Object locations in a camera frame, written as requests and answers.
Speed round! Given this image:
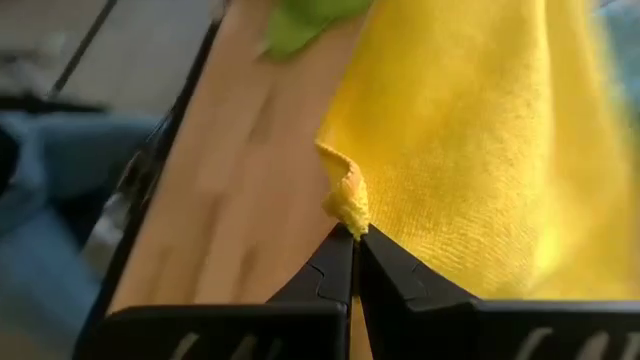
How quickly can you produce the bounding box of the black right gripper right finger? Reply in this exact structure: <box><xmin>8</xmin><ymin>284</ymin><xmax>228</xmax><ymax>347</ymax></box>
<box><xmin>358</xmin><ymin>224</ymin><xmax>480</xmax><ymax>360</ymax></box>

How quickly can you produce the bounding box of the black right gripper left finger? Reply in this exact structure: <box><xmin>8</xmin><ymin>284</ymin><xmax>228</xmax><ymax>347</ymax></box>
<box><xmin>267</xmin><ymin>222</ymin><xmax>356</xmax><ymax>308</ymax></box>

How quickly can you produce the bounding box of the yellow microfiber towel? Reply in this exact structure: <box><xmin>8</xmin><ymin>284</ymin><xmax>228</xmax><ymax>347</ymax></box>
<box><xmin>314</xmin><ymin>0</ymin><xmax>640</xmax><ymax>301</ymax></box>

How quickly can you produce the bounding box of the green microfiber towel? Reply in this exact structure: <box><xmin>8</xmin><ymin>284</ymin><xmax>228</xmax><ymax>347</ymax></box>
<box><xmin>262</xmin><ymin>0</ymin><xmax>374</xmax><ymax>61</ymax></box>

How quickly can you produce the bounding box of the person's leg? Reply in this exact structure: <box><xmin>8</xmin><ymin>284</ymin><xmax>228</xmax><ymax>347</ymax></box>
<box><xmin>0</xmin><ymin>112</ymin><xmax>156</xmax><ymax>360</ymax></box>

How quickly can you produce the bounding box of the black aluminium table frame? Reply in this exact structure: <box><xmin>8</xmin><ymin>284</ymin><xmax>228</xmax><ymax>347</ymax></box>
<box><xmin>74</xmin><ymin>19</ymin><xmax>224</xmax><ymax>360</ymax></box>

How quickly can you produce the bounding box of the silver metal bracket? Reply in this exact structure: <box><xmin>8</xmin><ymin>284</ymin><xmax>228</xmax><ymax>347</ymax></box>
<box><xmin>82</xmin><ymin>192</ymin><xmax>132</xmax><ymax>274</ymax></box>

